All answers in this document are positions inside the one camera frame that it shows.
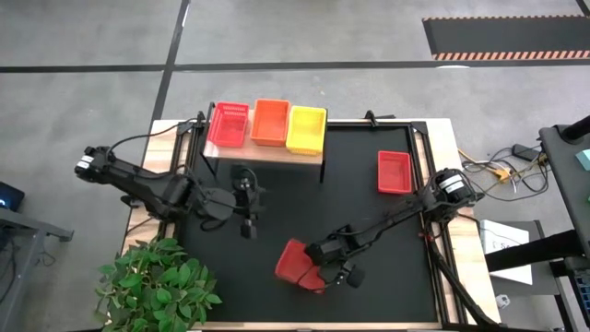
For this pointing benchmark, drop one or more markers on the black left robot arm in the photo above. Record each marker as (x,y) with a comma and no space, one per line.
(138,184)

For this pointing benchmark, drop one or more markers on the grey metal stand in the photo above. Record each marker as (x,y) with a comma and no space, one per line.
(27,226)

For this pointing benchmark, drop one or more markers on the black table mat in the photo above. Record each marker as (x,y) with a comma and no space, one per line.
(286,207)

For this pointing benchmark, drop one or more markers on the yellow plastic basket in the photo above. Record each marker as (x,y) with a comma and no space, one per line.
(306,130)

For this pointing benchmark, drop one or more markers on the black metal beam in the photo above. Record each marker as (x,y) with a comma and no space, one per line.
(530,251)

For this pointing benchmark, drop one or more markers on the white metal bracket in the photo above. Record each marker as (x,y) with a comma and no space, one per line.
(503,302)

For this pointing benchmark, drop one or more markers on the black power adapter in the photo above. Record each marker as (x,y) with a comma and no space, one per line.
(524,152)

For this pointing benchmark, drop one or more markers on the black clamp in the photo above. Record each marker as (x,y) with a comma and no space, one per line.
(201,120)
(373,117)

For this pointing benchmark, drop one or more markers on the dark device with blue light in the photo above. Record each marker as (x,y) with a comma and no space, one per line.
(9,196)

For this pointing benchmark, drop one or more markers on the yellow plug connector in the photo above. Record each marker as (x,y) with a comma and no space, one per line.
(501,174)

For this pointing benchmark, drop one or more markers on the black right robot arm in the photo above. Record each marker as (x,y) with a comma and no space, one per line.
(392,219)

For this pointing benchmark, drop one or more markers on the teal object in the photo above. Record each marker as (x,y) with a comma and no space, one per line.
(585,160)

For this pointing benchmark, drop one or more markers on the orange plastic basket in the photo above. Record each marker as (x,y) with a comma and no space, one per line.
(270,123)

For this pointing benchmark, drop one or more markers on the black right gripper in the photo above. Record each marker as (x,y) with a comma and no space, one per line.
(325,251)

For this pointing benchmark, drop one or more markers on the black aluminium table frame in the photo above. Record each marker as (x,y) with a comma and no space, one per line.
(392,124)

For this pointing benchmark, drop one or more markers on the green leafy plant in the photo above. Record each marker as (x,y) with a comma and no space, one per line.
(152,286)

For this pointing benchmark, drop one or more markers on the red plastic basket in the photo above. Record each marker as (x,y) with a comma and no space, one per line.
(394,173)
(292,265)
(228,126)

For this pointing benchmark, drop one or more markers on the white cardboard box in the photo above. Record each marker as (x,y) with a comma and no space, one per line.
(502,235)

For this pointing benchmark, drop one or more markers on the blue rack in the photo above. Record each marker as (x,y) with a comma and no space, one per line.
(584,288)

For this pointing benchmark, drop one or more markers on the black hazard-striped floor mat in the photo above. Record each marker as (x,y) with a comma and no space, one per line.
(507,37)

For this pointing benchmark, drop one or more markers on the small red clip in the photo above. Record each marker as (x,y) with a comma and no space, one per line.
(426,236)

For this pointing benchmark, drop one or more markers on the black desk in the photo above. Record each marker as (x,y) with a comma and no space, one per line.
(564,184)

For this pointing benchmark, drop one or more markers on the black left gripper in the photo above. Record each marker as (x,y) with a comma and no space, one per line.
(248,196)

